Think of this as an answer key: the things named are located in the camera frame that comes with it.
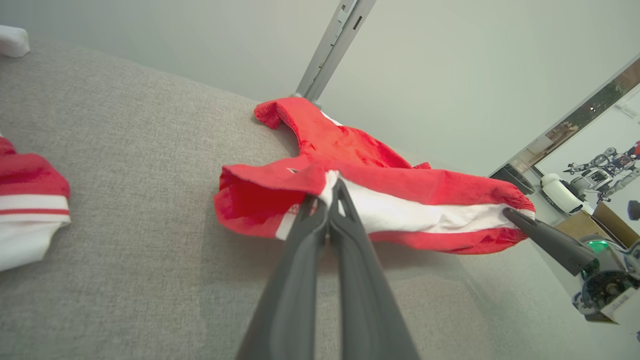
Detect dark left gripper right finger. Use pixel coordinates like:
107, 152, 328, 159
327, 177, 421, 360

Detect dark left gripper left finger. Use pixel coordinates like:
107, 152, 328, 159
235, 195, 331, 360

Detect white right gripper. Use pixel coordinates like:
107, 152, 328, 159
502, 206, 640, 323

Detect red white-striped shorts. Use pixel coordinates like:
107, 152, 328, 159
214, 96, 536, 255

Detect red white basketball jersey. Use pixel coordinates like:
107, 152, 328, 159
0, 132, 72, 273

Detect white rounded robot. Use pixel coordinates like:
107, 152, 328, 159
540, 172, 587, 217

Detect brown cardboard box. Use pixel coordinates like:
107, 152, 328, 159
555, 201, 640, 249

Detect black low cabinet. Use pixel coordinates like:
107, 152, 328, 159
490, 164, 536, 196

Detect grey humanoid robot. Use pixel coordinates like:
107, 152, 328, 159
565, 141, 640, 203

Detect white padded object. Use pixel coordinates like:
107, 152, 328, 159
0, 25, 31, 58

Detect grey partition post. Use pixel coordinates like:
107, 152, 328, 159
292, 0, 378, 108

